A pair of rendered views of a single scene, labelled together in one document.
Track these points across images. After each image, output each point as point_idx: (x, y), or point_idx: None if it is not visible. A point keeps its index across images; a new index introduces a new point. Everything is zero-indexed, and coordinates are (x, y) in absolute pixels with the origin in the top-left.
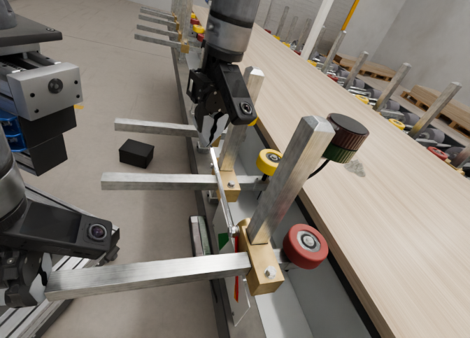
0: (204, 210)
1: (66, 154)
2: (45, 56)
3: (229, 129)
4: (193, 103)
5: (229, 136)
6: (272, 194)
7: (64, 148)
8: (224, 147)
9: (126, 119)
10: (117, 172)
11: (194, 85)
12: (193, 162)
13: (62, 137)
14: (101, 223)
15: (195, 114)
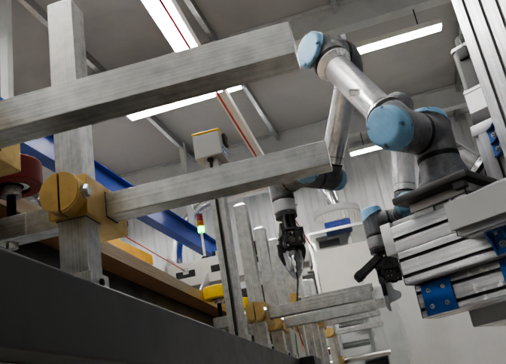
0: (297, 359)
1: (421, 310)
2: (404, 218)
3: (272, 274)
4: (243, 316)
5: (274, 279)
6: (285, 276)
7: (419, 302)
8: (275, 291)
9: (358, 289)
10: (364, 301)
11: (302, 235)
12: (285, 362)
13: (416, 290)
14: (356, 272)
15: (305, 250)
